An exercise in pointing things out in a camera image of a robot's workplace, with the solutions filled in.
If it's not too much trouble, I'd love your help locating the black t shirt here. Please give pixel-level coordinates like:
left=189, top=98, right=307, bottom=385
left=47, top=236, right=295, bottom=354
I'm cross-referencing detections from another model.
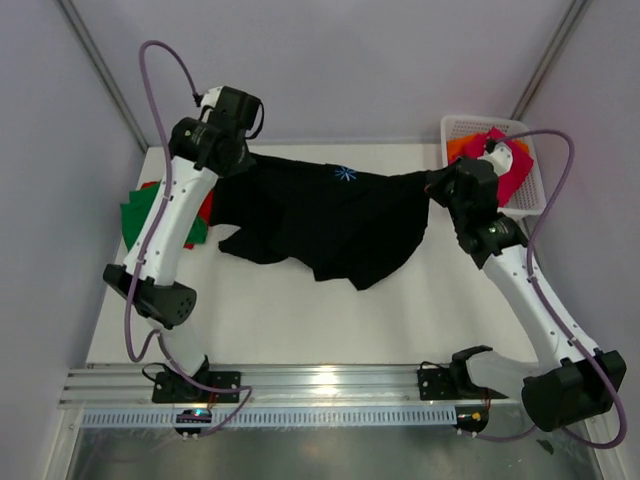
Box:
left=210, top=155, right=430, bottom=291

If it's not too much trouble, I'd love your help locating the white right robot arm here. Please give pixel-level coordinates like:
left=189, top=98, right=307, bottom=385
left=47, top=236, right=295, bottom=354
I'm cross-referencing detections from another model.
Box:
left=425, top=155, right=627, bottom=434

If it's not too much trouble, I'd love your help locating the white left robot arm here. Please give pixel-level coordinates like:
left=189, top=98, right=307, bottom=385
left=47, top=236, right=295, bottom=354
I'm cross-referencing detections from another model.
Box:
left=103, top=86, right=264, bottom=402

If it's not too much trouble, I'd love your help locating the pink t shirt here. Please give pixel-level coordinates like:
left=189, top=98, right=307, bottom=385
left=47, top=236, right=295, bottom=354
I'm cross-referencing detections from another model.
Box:
left=447, top=126, right=536, bottom=208

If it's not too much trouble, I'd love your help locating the orange t shirt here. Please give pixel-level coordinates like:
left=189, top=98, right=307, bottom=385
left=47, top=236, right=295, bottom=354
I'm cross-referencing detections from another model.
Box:
left=446, top=129, right=533, bottom=163

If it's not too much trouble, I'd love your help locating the white plastic basket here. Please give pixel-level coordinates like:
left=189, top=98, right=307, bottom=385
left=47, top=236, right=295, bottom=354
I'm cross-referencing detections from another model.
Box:
left=440, top=115, right=546, bottom=220

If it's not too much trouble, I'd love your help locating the red t shirt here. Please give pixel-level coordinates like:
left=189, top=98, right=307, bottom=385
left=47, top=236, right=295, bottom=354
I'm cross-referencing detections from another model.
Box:
left=139, top=180, right=217, bottom=250

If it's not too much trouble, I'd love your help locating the green t shirt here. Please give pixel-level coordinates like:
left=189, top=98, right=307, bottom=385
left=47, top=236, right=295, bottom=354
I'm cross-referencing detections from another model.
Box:
left=119, top=182, right=209, bottom=254

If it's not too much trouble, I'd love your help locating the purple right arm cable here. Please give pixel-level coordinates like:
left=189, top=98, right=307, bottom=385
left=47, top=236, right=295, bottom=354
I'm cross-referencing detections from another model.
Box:
left=457, top=129, right=629, bottom=448

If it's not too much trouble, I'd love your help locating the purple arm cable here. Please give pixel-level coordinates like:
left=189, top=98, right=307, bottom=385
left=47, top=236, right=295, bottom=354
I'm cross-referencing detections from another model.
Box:
left=123, top=40, right=254, bottom=441
left=457, top=129, right=629, bottom=448

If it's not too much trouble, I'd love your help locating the left rear frame post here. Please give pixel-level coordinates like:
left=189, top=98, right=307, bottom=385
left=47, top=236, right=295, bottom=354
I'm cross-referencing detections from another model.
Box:
left=53, top=0, right=149, bottom=153

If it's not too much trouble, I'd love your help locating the frame post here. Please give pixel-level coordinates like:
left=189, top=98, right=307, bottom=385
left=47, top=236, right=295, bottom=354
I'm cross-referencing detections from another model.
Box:
left=510, top=0, right=592, bottom=121
left=53, top=0, right=149, bottom=153

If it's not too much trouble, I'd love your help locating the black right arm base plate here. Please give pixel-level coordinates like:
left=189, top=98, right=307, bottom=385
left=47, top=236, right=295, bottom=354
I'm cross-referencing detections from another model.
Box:
left=416, top=361, right=506, bottom=401

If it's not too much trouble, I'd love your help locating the right rear frame post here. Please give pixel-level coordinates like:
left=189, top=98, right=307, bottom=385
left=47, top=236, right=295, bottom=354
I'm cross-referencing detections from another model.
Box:
left=510, top=0, right=592, bottom=121

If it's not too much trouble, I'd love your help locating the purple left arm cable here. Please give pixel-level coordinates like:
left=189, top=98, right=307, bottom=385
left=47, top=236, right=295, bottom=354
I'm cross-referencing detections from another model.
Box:
left=123, top=40, right=254, bottom=441

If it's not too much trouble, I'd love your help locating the grey slotted cable duct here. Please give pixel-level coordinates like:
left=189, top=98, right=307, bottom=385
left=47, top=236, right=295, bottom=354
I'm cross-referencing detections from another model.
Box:
left=79, top=405, right=458, bottom=429

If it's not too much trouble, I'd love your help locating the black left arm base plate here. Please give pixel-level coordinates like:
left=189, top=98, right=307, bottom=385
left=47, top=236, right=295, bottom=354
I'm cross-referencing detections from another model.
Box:
left=151, top=370, right=241, bottom=405

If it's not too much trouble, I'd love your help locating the aluminium front rail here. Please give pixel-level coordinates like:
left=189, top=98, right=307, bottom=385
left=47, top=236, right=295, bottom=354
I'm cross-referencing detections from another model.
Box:
left=58, top=364, right=517, bottom=409

